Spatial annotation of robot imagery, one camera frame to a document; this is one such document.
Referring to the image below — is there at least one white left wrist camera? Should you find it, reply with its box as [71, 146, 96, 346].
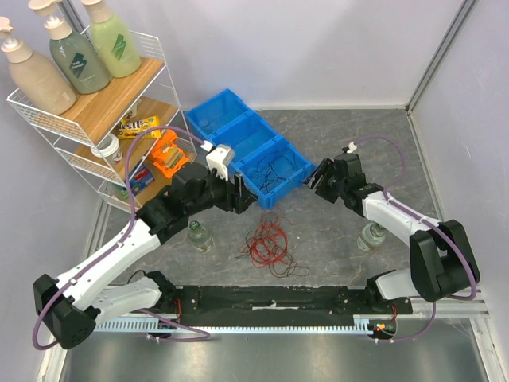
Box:
[200, 141, 235, 181]

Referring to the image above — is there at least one clear glass bottle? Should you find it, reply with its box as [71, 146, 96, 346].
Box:
[357, 222, 387, 252]
[187, 220, 213, 253]

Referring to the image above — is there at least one blue green sponge pack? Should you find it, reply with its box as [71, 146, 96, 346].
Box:
[114, 165, 155, 201]

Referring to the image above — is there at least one aluminium corner post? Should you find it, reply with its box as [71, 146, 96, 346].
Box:
[405, 0, 478, 116]

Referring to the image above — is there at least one clear glass bottle right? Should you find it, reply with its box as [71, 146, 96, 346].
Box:
[357, 222, 387, 252]

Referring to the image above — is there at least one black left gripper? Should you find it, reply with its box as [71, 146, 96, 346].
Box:
[186, 165, 258, 216]

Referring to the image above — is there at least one blue plastic bin near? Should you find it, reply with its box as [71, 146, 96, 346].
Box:
[234, 138, 316, 210]

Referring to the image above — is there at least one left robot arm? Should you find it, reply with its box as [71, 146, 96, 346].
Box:
[32, 163, 258, 350]

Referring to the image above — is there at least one blue plastic bin far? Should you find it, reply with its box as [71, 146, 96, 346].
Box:
[185, 89, 251, 142]

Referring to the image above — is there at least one clear glass bottle left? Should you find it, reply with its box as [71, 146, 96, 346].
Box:
[187, 220, 213, 253]

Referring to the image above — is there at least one white wire shelf rack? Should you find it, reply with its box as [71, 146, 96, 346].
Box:
[7, 31, 185, 211]

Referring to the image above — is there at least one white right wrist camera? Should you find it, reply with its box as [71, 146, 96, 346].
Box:
[342, 142, 358, 154]

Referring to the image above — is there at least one yellow candy bag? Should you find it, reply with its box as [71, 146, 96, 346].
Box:
[117, 115, 160, 140]

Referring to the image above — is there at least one beige pump bottle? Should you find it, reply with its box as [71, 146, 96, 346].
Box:
[1, 17, 76, 115]

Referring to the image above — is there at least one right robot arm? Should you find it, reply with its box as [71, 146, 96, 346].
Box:
[305, 154, 480, 314]

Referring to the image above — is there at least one grey green pump bottle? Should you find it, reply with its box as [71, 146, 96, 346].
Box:
[28, 0, 111, 95]

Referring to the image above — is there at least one blue plastic bin middle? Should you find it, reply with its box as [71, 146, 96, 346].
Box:
[209, 112, 284, 168]

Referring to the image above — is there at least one blue plastic bin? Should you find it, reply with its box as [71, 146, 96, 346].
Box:
[209, 112, 284, 168]
[185, 89, 251, 142]
[234, 138, 316, 210]

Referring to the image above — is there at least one red wire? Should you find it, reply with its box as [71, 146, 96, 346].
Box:
[237, 209, 291, 271]

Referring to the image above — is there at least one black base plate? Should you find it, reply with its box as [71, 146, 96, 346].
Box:
[149, 285, 413, 318]

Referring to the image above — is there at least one light green pump bottle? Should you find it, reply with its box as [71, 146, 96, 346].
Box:
[81, 0, 142, 78]

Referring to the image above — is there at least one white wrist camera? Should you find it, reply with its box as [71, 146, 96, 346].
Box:
[200, 141, 235, 181]
[342, 142, 358, 154]

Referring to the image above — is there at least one slotted cable duct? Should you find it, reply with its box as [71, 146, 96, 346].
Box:
[95, 314, 373, 335]

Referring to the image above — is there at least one white paper cup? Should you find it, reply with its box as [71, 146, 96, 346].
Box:
[91, 134, 123, 166]

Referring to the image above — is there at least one orange snack box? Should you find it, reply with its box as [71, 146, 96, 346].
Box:
[149, 130, 188, 179]

